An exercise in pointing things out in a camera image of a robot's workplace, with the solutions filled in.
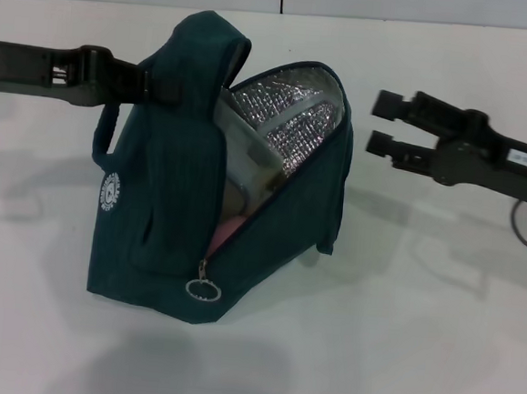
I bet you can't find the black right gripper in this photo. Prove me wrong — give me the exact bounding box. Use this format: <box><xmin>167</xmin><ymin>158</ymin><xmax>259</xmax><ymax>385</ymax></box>
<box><xmin>361</xmin><ymin>86</ymin><xmax>527</xmax><ymax>210</ymax></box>

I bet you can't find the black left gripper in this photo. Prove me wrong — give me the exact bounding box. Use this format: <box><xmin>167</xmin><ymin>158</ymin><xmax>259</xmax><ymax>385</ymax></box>
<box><xmin>0</xmin><ymin>37</ymin><xmax>188</xmax><ymax>115</ymax></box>

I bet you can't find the dark teal insulated lunch bag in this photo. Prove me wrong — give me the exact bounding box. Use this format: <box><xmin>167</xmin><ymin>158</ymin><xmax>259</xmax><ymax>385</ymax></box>
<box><xmin>79</xmin><ymin>3</ymin><xmax>364</xmax><ymax>338</ymax></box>

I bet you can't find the clear food container blue seal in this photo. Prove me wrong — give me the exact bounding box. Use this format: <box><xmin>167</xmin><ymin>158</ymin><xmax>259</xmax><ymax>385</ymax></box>
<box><xmin>207</xmin><ymin>86</ymin><xmax>337</xmax><ymax>215</ymax></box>

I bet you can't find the pink toy peach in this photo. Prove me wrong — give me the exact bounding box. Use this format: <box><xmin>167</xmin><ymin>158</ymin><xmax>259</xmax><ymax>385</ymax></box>
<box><xmin>208</xmin><ymin>211</ymin><xmax>248</xmax><ymax>257</ymax></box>

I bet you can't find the metal zipper pull ring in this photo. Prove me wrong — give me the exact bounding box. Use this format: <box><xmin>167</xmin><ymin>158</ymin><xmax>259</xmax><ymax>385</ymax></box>
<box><xmin>184</xmin><ymin>257</ymin><xmax>227</xmax><ymax>303</ymax></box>

